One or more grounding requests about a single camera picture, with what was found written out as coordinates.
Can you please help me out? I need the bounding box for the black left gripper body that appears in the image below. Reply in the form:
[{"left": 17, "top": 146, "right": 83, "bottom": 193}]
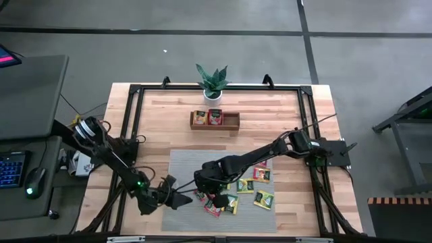
[{"left": 141, "top": 185, "right": 171, "bottom": 216}]

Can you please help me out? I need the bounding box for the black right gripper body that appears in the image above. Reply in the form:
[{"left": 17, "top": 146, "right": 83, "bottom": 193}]
[{"left": 194, "top": 165, "right": 227, "bottom": 196}]

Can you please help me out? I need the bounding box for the grey woven placemat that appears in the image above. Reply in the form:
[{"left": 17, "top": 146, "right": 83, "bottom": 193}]
[{"left": 161, "top": 149, "right": 278, "bottom": 234}]

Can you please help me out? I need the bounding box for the brown wooden tray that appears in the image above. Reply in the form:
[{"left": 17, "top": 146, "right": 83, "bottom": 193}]
[{"left": 189, "top": 109, "right": 241, "bottom": 132}]

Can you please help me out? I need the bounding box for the white cardboard box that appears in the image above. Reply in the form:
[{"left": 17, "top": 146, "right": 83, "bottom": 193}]
[{"left": 74, "top": 153, "right": 95, "bottom": 178}]

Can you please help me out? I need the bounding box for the snake plant in white pot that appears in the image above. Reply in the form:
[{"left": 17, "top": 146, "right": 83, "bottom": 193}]
[{"left": 195, "top": 63, "right": 232, "bottom": 107}]

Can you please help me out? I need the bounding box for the yellow power plug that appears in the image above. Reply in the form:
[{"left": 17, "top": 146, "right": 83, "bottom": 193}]
[{"left": 69, "top": 114, "right": 84, "bottom": 128}]

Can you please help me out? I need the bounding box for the black computer mouse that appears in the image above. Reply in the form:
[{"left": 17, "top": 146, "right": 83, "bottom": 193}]
[{"left": 24, "top": 167, "right": 47, "bottom": 200}]

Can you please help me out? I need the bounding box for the black clamp lever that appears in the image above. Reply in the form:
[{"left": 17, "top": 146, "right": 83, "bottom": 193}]
[{"left": 340, "top": 141, "right": 358, "bottom": 157}]

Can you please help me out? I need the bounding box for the backlit keyboard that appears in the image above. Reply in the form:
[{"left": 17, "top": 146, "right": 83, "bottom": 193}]
[{"left": 0, "top": 150, "right": 30, "bottom": 190}]

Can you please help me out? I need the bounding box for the grey side desk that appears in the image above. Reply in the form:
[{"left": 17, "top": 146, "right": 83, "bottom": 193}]
[{"left": 0, "top": 53, "right": 70, "bottom": 222}]

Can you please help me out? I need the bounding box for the orange black striped panel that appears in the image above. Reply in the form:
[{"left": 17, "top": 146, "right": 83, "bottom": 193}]
[{"left": 367, "top": 196, "right": 432, "bottom": 243}]

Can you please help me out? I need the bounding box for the black metal stand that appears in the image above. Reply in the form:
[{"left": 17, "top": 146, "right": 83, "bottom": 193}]
[{"left": 371, "top": 86, "right": 432, "bottom": 196}]

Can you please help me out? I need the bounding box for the tablet screen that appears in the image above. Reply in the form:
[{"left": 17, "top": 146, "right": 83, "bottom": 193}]
[{"left": 0, "top": 43, "right": 23, "bottom": 70}]

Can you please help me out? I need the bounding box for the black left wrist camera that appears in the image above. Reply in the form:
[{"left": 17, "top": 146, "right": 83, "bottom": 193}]
[{"left": 161, "top": 174, "right": 177, "bottom": 192}]

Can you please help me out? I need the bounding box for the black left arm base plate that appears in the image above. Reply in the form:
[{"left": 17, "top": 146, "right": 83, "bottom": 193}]
[{"left": 90, "top": 136, "right": 139, "bottom": 166}]

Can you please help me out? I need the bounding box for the black aluminium table frame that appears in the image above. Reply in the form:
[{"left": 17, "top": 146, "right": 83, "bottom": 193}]
[{"left": 76, "top": 74, "right": 364, "bottom": 237}]

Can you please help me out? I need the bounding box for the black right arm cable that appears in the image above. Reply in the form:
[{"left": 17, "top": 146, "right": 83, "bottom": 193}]
[{"left": 295, "top": 113, "right": 338, "bottom": 131}]

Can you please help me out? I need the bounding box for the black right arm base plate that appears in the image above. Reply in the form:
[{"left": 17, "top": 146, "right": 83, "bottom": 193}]
[{"left": 302, "top": 139, "right": 352, "bottom": 168}]

